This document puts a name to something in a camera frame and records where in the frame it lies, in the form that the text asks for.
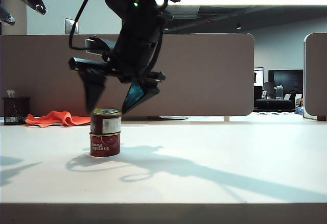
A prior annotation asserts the oval monitor stand base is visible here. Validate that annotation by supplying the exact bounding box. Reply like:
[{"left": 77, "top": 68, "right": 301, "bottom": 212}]
[{"left": 159, "top": 115, "right": 190, "bottom": 120}]

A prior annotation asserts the large grey-brown desk partition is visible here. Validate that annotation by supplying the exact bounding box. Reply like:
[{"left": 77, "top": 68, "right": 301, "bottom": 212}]
[{"left": 0, "top": 32, "right": 255, "bottom": 118}]

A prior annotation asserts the grey office chair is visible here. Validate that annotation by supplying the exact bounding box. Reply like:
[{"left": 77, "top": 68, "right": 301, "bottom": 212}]
[{"left": 263, "top": 82, "right": 275, "bottom": 98}]

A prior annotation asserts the red can with barcode label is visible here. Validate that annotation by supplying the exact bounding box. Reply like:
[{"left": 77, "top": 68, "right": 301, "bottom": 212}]
[{"left": 90, "top": 107, "right": 122, "bottom": 135}]

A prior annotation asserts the round black sofa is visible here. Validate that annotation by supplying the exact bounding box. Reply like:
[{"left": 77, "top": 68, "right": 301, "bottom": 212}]
[{"left": 254, "top": 98, "right": 294, "bottom": 110}]

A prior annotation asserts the red Tomato Paste print can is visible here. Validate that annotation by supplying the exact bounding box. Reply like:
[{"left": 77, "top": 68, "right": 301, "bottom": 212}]
[{"left": 89, "top": 131, "right": 121, "bottom": 157}]

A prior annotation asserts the long black looping cable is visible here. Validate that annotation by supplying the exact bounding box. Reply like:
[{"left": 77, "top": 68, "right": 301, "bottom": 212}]
[{"left": 68, "top": 0, "right": 103, "bottom": 51}]

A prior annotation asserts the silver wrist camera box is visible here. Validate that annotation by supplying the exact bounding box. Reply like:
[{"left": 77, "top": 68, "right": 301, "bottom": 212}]
[{"left": 85, "top": 37, "right": 117, "bottom": 55}]

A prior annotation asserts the white-screen monitor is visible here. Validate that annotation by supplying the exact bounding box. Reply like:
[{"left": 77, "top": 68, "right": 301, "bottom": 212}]
[{"left": 253, "top": 67, "right": 264, "bottom": 88}]

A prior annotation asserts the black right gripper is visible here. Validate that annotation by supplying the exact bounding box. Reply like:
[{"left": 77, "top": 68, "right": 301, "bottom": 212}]
[{"left": 68, "top": 29, "right": 167, "bottom": 114}]

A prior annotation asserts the black mesh pen holder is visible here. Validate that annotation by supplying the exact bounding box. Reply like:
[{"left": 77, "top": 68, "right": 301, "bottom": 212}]
[{"left": 2, "top": 96, "right": 31, "bottom": 126}]

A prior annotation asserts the long ceiling light strip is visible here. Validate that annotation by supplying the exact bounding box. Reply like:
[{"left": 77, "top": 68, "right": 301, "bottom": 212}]
[{"left": 155, "top": 0, "right": 327, "bottom": 7}]

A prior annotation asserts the large black screen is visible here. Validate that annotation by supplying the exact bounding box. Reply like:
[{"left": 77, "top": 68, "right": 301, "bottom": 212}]
[{"left": 268, "top": 69, "right": 304, "bottom": 92}]

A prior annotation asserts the grey-brown partition with white edge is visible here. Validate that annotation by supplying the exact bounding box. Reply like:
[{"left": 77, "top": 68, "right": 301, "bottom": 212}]
[{"left": 303, "top": 32, "right": 327, "bottom": 120}]

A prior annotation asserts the short black wrist cable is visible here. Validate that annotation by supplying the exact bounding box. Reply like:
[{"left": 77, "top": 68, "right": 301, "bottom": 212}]
[{"left": 149, "top": 33, "right": 165, "bottom": 73}]

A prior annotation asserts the orange cloth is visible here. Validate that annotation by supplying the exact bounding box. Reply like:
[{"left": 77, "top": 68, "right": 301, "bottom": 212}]
[{"left": 25, "top": 110, "right": 92, "bottom": 128}]

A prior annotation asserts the metal wall switch plate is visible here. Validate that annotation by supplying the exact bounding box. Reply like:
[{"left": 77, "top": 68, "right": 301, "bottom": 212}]
[{"left": 64, "top": 17, "right": 79, "bottom": 35}]

